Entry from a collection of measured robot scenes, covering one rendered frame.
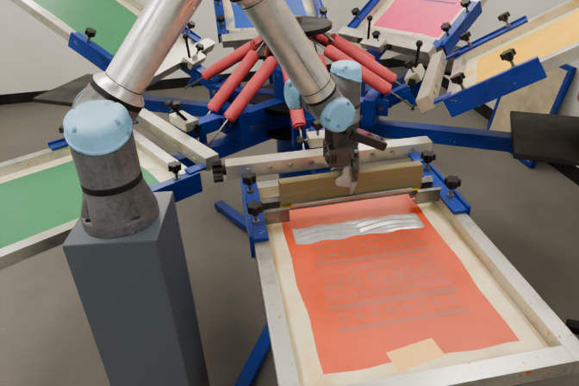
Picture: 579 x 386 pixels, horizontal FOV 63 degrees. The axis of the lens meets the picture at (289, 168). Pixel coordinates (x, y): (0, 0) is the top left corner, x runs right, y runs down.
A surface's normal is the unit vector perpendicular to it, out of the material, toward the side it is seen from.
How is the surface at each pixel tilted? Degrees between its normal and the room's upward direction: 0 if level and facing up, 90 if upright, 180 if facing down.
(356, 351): 0
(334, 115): 90
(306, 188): 89
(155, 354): 90
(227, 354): 0
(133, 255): 90
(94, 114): 8
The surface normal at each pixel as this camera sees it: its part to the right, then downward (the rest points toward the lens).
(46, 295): -0.04, -0.87
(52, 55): 0.17, 0.47
